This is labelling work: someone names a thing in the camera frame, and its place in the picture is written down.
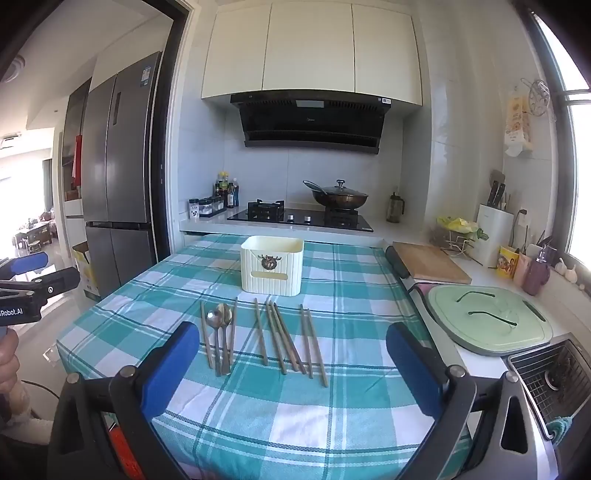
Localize teal dish cloth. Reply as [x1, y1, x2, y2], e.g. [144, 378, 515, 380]
[547, 415, 575, 447]

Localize purple soap dispenser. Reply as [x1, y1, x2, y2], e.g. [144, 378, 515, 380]
[522, 247, 557, 296]

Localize hanging printed plastic bag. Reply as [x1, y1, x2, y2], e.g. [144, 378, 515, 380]
[503, 90, 535, 158]

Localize black range hood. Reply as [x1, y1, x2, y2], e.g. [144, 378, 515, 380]
[230, 91, 393, 155]

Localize person's left hand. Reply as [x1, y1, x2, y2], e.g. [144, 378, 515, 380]
[0, 330, 20, 398]

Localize white wall cabinet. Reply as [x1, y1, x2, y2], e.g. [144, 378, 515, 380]
[201, 2, 424, 108]

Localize cardboard box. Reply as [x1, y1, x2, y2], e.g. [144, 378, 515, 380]
[71, 242, 100, 298]

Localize wooden cutting board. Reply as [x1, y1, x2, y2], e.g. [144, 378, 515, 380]
[392, 241, 472, 284]

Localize yellow green vegetables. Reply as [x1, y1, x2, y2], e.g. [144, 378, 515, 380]
[436, 216, 489, 241]

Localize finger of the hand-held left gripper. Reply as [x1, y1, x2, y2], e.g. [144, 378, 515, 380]
[0, 251, 49, 280]
[0, 267, 80, 303]

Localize green plastic board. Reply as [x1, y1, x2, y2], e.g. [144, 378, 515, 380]
[425, 285, 553, 356]

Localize white knife block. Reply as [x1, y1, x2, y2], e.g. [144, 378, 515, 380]
[475, 203, 515, 268]

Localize wire fruit basket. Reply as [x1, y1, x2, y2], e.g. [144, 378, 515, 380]
[429, 226, 476, 260]

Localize row of wooden chopsticks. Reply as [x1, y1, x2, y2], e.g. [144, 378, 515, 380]
[200, 296, 328, 387]

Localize steel sink basket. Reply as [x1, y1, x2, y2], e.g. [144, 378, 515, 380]
[507, 339, 591, 444]

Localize teal plaid tablecloth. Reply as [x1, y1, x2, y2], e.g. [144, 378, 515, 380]
[56, 234, 472, 480]

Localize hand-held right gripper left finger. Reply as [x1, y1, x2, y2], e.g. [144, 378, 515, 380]
[48, 322, 200, 480]

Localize dark wok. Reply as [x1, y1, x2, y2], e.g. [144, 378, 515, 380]
[303, 179, 369, 209]

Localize black door frame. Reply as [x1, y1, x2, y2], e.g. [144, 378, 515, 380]
[154, 7, 195, 266]

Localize black glass cooktop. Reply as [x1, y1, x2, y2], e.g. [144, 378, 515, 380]
[226, 208, 374, 232]

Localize yellow printed cup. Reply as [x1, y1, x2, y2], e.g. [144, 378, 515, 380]
[498, 246, 520, 280]

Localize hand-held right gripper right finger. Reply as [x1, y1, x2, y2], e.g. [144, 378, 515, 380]
[386, 323, 548, 480]

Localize person's left forearm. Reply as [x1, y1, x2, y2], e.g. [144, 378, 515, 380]
[0, 378, 54, 446]

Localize grey refrigerator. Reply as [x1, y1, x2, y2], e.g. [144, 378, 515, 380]
[83, 51, 163, 301]

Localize glass wok lid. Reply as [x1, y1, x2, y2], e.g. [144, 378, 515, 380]
[321, 179, 363, 197]

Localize cream ribbed utensil holder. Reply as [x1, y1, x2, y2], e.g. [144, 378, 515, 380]
[240, 235, 304, 294]

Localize silver metal spoon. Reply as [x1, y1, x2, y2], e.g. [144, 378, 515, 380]
[217, 303, 233, 374]
[206, 310, 223, 377]

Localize pink cup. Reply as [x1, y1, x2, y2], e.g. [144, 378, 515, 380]
[513, 253, 532, 287]

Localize dark glass pitcher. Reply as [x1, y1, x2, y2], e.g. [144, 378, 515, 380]
[387, 191, 405, 224]

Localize kitchen window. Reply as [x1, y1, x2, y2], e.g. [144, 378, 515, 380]
[517, 0, 591, 278]

